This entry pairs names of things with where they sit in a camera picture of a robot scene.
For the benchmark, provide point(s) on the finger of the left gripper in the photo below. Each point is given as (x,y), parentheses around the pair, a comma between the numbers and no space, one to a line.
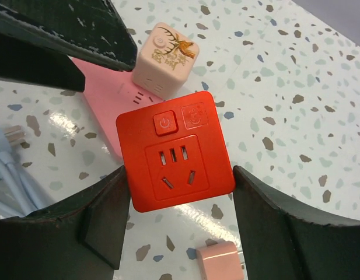
(32,59)
(92,31)

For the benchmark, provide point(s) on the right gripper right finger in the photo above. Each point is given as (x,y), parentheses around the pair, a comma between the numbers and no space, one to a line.
(284,238)

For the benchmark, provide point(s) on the red cube socket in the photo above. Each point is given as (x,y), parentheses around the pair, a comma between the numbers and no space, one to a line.
(174,152)

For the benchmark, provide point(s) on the beige cube socket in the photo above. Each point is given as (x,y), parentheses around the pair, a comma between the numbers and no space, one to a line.
(165,61)

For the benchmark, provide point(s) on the pink triangular power socket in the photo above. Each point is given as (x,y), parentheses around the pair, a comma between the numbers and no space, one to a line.
(108,94)

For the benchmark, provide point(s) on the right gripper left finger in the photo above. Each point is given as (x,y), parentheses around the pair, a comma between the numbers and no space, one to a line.
(80,237)

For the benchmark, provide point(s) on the small pink plug adapter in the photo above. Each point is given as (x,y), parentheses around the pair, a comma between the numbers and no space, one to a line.
(220,261)

